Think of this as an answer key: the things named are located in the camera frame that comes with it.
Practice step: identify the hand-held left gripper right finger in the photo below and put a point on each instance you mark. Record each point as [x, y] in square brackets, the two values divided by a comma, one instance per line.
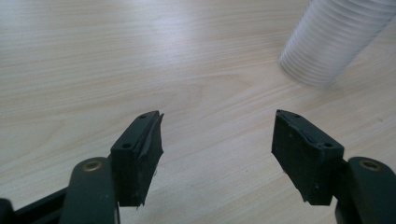
[306, 161]

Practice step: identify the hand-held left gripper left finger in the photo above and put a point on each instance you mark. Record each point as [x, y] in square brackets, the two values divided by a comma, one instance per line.
[134, 165]

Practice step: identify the stack of white plastic cups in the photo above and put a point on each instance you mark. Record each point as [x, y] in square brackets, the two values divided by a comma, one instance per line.
[333, 40]

